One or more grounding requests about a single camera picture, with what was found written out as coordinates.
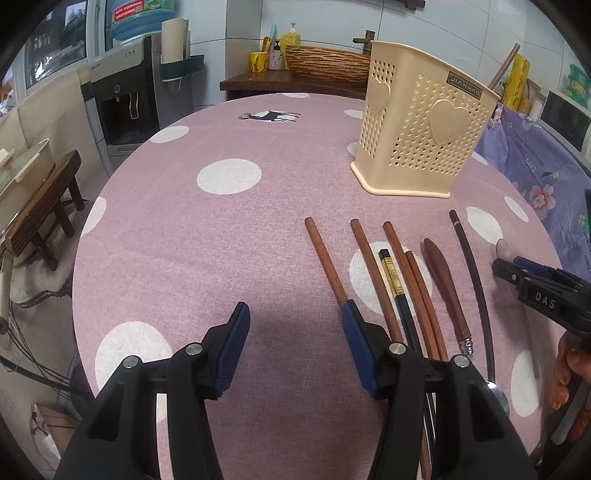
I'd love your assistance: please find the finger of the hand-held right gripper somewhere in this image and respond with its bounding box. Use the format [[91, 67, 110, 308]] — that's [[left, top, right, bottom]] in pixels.
[[492, 258, 527, 284], [513, 256, 561, 281]]

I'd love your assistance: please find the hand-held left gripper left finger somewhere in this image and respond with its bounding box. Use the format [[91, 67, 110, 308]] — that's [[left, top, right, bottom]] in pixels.
[[54, 302, 252, 480]]

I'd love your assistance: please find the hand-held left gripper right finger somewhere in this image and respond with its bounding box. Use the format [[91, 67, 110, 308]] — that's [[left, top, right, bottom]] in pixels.
[[341, 300, 539, 480]]

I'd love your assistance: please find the thin black chopstick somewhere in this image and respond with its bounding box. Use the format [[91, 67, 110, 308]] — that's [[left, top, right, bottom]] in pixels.
[[449, 210, 498, 385]]

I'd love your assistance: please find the wooden handled metal spoon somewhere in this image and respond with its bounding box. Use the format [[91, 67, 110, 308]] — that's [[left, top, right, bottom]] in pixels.
[[424, 237, 511, 418]]

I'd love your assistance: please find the brown wooden chopstick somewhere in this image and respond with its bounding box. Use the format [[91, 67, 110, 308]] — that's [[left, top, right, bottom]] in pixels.
[[404, 250, 450, 361], [350, 219, 403, 344], [487, 43, 521, 90], [383, 222, 440, 361], [305, 218, 347, 308]]

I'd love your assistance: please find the black chopstick with gold band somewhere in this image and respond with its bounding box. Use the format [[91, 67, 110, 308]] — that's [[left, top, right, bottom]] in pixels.
[[379, 249, 437, 464]]

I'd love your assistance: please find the cream perforated utensil holder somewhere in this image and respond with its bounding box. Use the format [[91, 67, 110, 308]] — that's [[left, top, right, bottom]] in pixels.
[[349, 40, 502, 199]]

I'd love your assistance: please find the person's right hand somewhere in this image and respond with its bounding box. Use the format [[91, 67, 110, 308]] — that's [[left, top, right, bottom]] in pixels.
[[555, 333, 591, 408]]

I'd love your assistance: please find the pink polka dot tablecloth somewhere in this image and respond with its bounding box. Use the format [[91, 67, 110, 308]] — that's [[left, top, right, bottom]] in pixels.
[[72, 92, 568, 480]]

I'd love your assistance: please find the purple floral cloth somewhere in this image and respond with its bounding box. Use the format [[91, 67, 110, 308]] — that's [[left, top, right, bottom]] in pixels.
[[475, 104, 591, 282]]

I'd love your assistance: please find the white appliance with dark door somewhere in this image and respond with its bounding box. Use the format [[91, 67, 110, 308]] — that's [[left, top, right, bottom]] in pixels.
[[538, 90, 591, 154]]

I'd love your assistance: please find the yellow package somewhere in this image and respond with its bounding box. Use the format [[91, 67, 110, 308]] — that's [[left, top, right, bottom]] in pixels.
[[501, 54, 529, 112]]

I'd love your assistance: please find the green package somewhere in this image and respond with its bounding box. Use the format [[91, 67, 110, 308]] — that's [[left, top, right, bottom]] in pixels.
[[566, 65, 591, 96]]

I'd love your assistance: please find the cardboard box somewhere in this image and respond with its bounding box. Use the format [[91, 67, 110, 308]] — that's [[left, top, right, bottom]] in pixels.
[[31, 403, 85, 459]]

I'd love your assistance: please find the dark wooden stool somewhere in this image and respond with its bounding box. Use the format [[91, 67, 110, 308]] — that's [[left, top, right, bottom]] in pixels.
[[9, 150, 87, 271]]

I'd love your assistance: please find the dark wooden counter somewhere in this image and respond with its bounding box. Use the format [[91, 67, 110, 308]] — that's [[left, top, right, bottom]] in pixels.
[[220, 69, 370, 103]]

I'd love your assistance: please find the bronze faucet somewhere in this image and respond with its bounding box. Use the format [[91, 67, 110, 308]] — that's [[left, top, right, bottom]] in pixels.
[[352, 30, 377, 56]]

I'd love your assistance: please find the wicker basket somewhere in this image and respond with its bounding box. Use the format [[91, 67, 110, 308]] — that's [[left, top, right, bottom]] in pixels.
[[284, 45, 372, 85]]

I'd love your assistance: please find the grey water dispenser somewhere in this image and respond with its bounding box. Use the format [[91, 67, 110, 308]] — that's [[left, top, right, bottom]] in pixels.
[[82, 36, 162, 160]]

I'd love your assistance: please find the blue water bottle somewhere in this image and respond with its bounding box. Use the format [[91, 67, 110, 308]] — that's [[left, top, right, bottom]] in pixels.
[[105, 0, 178, 44]]

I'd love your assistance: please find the window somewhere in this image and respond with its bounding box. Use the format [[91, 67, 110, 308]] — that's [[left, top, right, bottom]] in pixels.
[[23, 0, 108, 89]]

